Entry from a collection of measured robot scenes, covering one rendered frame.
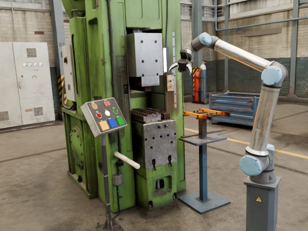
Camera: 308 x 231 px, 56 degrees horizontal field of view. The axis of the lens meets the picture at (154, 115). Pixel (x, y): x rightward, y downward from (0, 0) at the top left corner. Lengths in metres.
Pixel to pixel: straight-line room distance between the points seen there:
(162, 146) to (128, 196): 0.64
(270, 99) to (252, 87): 9.35
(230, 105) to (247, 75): 4.93
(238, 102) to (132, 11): 4.03
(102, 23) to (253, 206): 1.98
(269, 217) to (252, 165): 0.48
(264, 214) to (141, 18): 2.02
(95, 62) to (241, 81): 8.93
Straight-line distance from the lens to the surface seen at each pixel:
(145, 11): 3.00
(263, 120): 1.98
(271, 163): 2.25
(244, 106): 6.38
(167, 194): 3.12
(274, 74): 1.91
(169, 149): 2.96
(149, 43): 2.80
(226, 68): 11.98
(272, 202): 2.32
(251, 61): 2.13
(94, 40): 3.11
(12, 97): 7.71
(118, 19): 2.84
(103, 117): 2.40
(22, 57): 7.75
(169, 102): 3.11
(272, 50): 10.84
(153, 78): 2.82
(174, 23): 3.17
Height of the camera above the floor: 1.49
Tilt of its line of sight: 10 degrees down
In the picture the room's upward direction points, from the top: 2 degrees counter-clockwise
